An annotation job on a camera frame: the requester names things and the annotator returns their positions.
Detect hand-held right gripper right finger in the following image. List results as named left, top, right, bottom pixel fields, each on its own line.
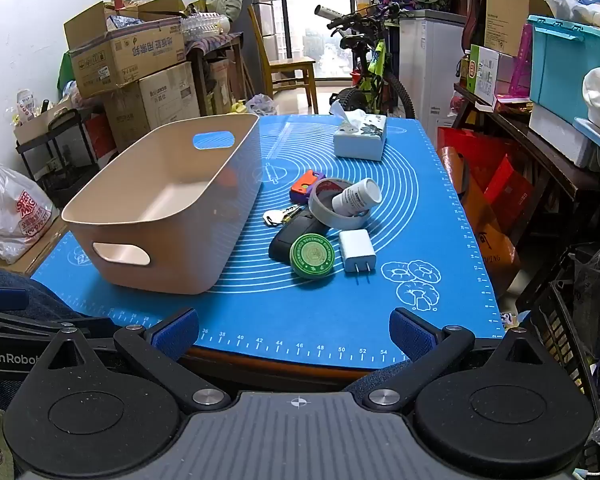
left=363, top=308, right=547, bottom=414

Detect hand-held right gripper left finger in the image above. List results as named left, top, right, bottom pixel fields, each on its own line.
left=45, top=308, right=231, bottom=415

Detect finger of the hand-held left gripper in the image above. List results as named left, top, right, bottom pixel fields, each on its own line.
left=0, top=309, right=117, bottom=350
left=0, top=286, right=30, bottom=312

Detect green round tin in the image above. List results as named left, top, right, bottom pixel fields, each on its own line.
left=289, top=234, right=336, bottom=279

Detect beige plastic basket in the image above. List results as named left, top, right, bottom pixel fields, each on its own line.
left=61, top=113, right=263, bottom=295

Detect white pill bottle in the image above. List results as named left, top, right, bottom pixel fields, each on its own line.
left=332, top=177, right=382, bottom=217

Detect white tape roll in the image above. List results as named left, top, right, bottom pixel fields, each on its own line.
left=307, top=178, right=373, bottom=229

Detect black oblong device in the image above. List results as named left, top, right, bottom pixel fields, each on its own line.
left=269, top=211, right=331, bottom=264

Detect bunch of keys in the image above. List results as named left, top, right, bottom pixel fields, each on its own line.
left=262, top=204, right=301, bottom=227

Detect orange and purple toy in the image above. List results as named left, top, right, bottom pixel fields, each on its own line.
left=290, top=170, right=327, bottom=204

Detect person's blue jeans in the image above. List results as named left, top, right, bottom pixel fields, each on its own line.
left=0, top=268, right=117, bottom=333

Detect white plastic bag red print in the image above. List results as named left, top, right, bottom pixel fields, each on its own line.
left=0, top=159, right=61, bottom=265

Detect blue silicone baking mat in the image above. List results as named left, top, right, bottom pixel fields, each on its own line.
left=31, top=113, right=505, bottom=372

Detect orange paper bag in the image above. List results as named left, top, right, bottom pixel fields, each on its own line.
left=437, top=146, right=522, bottom=293

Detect black shelf cart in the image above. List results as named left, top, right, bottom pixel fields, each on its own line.
left=16, top=109, right=103, bottom=208

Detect black plastic crate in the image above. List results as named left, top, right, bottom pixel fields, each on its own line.
left=529, top=244, right=600, bottom=463

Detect red paper bag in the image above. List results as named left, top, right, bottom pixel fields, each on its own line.
left=436, top=126, right=535, bottom=233

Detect cardboard tray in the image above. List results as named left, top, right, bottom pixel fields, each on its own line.
left=13, top=99, right=77, bottom=146

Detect red and white box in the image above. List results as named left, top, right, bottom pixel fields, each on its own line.
left=82, top=112, right=119, bottom=162

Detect white floral tissue box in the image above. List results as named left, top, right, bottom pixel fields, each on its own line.
left=329, top=100, right=388, bottom=162

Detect dark wooden side table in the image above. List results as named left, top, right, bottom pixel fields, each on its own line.
left=451, top=82, right=600, bottom=281

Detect printed cardboard box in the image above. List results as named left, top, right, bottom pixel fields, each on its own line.
left=102, top=61, right=202, bottom=153

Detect grey plastic bag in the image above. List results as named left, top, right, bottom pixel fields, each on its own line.
left=245, top=93, right=279, bottom=117

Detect white foam box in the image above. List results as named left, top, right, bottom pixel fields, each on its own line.
left=528, top=105, right=595, bottom=168

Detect white freezer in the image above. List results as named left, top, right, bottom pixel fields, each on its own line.
left=399, top=9, right=468, bottom=134

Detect green and black bicycle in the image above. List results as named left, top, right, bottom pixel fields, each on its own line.
left=315, top=2, right=417, bottom=121

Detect green and white box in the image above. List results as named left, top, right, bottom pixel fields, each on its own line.
left=467, top=44, right=517, bottom=109

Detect open cardboard box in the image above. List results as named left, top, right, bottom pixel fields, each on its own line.
left=63, top=0, right=188, bottom=99

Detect wooden chair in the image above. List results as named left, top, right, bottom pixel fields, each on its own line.
left=247, top=4, right=319, bottom=107

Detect teal storage bin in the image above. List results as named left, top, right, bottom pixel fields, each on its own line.
left=526, top=15, right=600, bottom=127

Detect pack of clear bottles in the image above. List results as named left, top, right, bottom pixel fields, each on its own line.
left=179, top=10, right=232, bottom=44

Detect tall cardboard box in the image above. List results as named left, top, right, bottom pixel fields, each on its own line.
left=483, top=0, right=539, bottom=57

